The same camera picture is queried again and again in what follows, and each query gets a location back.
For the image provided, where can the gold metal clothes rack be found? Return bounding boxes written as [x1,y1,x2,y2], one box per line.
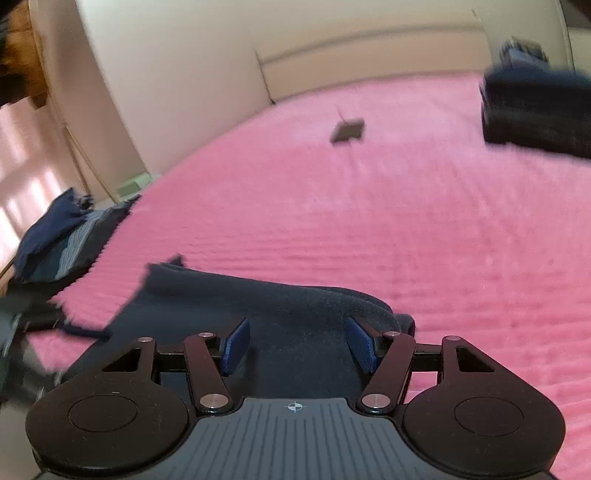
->
[28,1,119,204]

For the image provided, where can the stack of folded dark clothes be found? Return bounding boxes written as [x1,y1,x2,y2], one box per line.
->
[480,67,590,159]

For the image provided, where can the dark navy fleece pants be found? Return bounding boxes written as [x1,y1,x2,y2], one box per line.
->
[65,258,415,399]

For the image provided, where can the green rectangular box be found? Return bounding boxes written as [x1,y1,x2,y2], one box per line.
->
[116,172,153,201]

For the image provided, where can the clothes on wardrobe shelf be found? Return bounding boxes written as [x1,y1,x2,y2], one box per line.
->
[499,39,549,68]

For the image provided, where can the wooden bed headboard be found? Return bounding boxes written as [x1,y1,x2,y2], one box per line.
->
[256,16,491,102]

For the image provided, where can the beige patterned curtain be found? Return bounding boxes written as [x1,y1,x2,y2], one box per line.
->
[0,98,84,266]

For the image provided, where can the black smartphone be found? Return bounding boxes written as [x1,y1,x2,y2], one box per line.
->
[329,118,366,144]

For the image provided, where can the pink plush bed blanket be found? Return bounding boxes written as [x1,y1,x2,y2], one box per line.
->
[56,75,590,479]

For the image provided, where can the royal blue garment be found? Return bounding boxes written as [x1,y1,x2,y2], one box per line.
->
[13,188,94,277]

